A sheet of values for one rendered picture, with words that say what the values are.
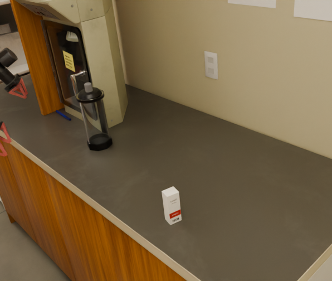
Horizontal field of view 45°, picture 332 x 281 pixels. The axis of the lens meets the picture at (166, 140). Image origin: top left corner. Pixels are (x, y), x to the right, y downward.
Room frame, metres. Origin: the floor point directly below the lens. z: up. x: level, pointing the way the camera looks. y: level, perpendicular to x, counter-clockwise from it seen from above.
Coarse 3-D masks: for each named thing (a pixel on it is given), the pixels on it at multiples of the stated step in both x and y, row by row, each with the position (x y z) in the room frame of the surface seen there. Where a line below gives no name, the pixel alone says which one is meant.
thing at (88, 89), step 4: (84, 84) 1.43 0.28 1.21; (88, 84) 1.42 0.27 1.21; (88, 88) 1.42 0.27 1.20; (92, 88) 1.46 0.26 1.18; (96, 88) 1.45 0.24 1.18; (80, 92) 1.43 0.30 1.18; (84, 92) 1.42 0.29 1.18; (88, 92) 1.42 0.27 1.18; (92, 92) 1.42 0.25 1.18; (96, 92) 1.41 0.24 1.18; (100, 92) 1.43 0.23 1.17; (80, 96) 1.40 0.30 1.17; (84, 96) 1.40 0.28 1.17; (88, 96) 1.39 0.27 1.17; (92, 96) 1.39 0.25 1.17; (96, 96) 1.40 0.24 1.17
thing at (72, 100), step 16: (48, 32) 1.75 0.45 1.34; (64, 32) 1.64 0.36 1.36; (80, 32) 1.55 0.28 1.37; (64, 48) 1.66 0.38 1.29; (80, 48) 1.56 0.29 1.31; (64, 64) 1.69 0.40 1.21; (80, 64) 1.58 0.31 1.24; (64, 80) 1.72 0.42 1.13; (80, 80) 1.60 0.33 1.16; (64, 96) 1.75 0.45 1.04; (80, 112) 1.65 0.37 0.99
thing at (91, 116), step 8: (80, 104) 1.41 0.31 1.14; (88, 104) 1.39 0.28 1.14; (96, 104) 1.39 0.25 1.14; (88, 112) 1.39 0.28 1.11; (96, 112) 1.39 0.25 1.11; (104, 112) 1.42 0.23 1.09; (88, 120) 1.39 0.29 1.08; (96, 120) 1.39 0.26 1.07; (104, 120) 1.41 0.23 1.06; (88, 128) 1.40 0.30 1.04; (96, 128) 1.39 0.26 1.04; (104, 128) 1.40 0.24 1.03; (88, 136) 1.40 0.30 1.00; (96, 136) 1.39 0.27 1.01; (104, 136) 1.40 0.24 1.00
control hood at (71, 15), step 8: (16, 0) 1.71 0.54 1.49; (24, 0) 1.63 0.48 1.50; (32, 0) 1.57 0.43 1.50; (40, 0) 1.52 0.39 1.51; (48, 0) 1.50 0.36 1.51; (56, 0) 1.50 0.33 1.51; (64, 0) 1.52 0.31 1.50; (72, 0) 1.54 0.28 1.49; (48, 8) 1.53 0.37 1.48; (56, 8) 1.50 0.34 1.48; (64, 8) 1.51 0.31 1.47; (72, 8) 1.54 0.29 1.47; (56, 16) 1.59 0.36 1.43; (64, 16) 1.51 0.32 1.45; (72, 16) 1.53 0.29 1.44
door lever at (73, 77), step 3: (81, 72) 1.58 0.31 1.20; (72, 75) 1.55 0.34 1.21; (75, 75) 1.56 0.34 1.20; (78, 75) 1.56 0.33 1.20; (81, 75) 1.58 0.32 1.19; (72, 78) 1.55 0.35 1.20; (75, 78) 1.55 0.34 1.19; (72, 81) 1.55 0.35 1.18; (75, 81) 1.55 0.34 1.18; (72, 84) 1.55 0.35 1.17; (75, 84) 1.55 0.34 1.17; (75, 87) 1.55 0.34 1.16; (75, 90) 1.55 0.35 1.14; (78, 90) 1.55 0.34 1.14; (75, 93) 1.55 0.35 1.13
